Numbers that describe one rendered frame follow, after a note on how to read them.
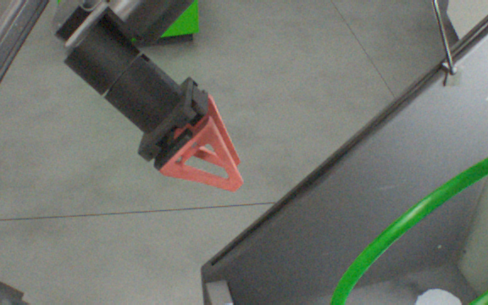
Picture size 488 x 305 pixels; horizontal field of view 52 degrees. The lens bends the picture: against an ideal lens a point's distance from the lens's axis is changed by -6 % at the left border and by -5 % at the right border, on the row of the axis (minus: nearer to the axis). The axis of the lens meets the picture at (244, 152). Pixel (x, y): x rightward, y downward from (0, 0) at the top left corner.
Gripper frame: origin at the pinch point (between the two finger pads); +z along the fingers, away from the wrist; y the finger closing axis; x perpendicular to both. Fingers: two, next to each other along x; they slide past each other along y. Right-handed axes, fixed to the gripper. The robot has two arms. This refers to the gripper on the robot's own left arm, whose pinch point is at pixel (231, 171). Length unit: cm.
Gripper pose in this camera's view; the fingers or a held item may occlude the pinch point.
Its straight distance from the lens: 54.0
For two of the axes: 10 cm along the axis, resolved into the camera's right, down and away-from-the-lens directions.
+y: -0.6, -3.9, 9.2
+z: 7.0, 6.4, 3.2
